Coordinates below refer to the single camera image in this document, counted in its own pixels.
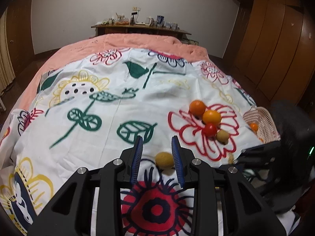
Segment orange tangerine front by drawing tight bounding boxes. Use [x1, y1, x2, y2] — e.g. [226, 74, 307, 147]
[249, 123, 259, 132]

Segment orange tangerine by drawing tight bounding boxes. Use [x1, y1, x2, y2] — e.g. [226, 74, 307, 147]
[249, 123, 259, 132]
[202, 110, 221, 126]
[189, 100, 207, 117]

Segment cream plastic basket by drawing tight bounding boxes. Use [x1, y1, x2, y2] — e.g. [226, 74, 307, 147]
[243, 107, 281, 144]

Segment green-brown kiwi fruit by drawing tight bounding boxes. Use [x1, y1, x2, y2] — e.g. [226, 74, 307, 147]
[216, 129, 230, 144]

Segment yellow-green round fruit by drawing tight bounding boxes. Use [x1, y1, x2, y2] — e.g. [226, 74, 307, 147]
[155, 152, 174, 169]

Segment red tomato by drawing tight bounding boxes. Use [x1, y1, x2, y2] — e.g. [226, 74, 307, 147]
[202, 123, 217, 137]

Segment orange tangerine top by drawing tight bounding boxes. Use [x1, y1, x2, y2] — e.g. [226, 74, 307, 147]
[189, 100, 207, 117]

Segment floral white bed sheet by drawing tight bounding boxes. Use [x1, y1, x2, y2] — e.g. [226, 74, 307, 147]
[1, 48, 258, 235]

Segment wooden wardrobe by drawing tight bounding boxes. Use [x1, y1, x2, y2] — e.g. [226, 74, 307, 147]
[223, 0, 314, 105]

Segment beige curtain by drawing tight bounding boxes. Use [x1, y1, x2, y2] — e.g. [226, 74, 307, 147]
[0, 10, 16, 92]

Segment pink blanket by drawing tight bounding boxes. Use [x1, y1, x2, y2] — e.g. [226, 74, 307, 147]
[16, 34, 210, 110]

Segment wooden headboard shelf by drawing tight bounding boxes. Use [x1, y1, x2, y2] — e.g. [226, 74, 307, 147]
[91, 25, 191, 39]

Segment blue mug on shelf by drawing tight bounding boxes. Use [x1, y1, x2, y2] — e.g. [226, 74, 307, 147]
[157, 16, 164, 27]

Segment wooden door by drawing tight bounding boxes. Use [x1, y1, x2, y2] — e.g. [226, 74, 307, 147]
[6, 0, 35, 75]

